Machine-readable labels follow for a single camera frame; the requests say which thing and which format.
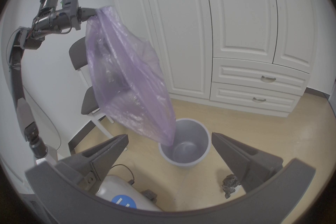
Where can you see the white trash bin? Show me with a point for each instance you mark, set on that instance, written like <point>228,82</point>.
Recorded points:
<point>194,139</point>

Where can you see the crumpled white paper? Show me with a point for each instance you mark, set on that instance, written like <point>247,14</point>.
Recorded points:
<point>237,187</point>

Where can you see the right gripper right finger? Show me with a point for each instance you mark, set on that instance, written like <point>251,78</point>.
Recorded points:
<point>241,162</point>

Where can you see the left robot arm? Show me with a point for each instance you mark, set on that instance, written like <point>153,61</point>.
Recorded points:
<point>25,112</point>

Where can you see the purple plastic bag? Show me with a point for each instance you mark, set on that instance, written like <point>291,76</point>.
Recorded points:
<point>126,73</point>

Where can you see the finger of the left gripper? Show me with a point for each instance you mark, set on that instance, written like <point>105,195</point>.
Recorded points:
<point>88,13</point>

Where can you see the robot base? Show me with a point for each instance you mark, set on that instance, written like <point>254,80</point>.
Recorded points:
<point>115,188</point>

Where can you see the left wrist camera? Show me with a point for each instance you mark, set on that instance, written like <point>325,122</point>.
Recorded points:
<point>69,1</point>

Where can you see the white wardrobe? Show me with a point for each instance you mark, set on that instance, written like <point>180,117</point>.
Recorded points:
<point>236,20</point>

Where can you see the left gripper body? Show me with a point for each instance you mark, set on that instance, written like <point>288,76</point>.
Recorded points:
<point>57,20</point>

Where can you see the crumpled black plastic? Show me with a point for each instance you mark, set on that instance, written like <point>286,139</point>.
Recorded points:
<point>229,182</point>

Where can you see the dark grey white-legged chair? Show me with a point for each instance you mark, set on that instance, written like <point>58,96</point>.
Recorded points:
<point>77,56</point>

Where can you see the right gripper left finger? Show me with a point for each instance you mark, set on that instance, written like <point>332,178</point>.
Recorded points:
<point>105,160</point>

